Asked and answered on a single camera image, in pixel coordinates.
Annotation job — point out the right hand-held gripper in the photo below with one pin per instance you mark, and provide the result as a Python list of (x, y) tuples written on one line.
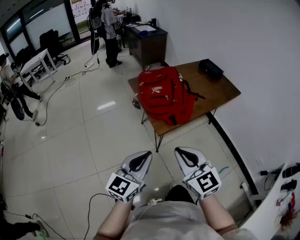
[(206, 182)]

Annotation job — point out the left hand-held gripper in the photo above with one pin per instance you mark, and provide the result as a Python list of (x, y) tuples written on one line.
[(122, 187)]

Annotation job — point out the red backpack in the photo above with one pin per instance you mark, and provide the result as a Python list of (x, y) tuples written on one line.
[(159, 93)]

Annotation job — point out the person's right forearm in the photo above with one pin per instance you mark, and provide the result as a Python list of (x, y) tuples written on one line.
[(215, 215)]

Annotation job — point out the person's left forearm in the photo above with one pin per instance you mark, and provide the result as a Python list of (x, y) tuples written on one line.
[(112, 220)]

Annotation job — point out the person's white shoe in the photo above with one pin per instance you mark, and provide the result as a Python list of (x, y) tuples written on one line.
[(172, 184)]

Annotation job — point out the person's leg in black trousers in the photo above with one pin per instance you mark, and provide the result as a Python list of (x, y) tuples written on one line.
[(179, 193)]

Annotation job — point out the teal strip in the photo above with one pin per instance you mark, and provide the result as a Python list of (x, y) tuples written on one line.
[(223, 169)]

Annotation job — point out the dark object under table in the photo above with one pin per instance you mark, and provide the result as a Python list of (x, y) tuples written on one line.
[(136, 103)]

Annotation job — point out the white power strip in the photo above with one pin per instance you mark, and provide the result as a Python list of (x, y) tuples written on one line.
[(246, 189), (69, 78), (89, 65)]

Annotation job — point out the person's torso in pale shirt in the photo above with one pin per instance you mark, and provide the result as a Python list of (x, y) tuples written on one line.
[(168, 222)]

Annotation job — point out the wooden table with black legs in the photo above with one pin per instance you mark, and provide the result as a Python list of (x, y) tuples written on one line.
[(211, 91)]

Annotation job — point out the black box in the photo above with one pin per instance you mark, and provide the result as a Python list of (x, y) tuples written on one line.
[(211, 69)]

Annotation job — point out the white worktable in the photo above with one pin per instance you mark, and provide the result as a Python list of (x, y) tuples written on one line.
[(264, 218)]

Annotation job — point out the black cylinder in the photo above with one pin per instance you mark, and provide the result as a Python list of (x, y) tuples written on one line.
[(290, 171)]

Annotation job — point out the black handheld device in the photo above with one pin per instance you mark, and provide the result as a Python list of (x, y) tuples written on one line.
[(288, 185)]

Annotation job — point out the blue object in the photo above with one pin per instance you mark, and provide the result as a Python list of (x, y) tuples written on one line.
[(143, 32)]

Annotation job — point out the white paper sheet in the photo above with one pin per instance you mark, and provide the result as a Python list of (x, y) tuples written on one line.
[(146, 28)]

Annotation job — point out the black desktop device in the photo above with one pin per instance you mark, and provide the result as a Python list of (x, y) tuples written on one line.
[(153, 22)]

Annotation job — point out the white desk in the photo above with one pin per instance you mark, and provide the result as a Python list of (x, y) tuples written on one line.
[(35, 61)]

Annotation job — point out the black office chair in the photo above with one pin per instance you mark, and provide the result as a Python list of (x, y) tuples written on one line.
[(23, 54), (50, 41)]

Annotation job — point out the white board with red marks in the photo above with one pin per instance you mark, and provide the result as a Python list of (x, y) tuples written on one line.
[(80, 9)]

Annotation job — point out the glass partition with black frame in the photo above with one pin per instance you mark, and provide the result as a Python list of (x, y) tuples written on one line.
[(47, 21)]

